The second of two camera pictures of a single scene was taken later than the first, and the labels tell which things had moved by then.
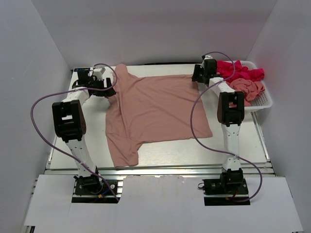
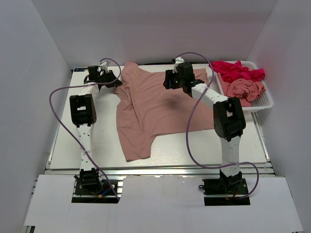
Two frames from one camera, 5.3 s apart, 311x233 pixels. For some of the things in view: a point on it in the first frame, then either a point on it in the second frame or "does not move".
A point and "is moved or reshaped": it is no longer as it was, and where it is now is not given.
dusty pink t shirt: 146,109 is moved or reshaped
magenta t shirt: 225,68 does not move
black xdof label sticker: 81,69 does not move
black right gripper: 198,68 → 169,75
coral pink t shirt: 251,89 does not move
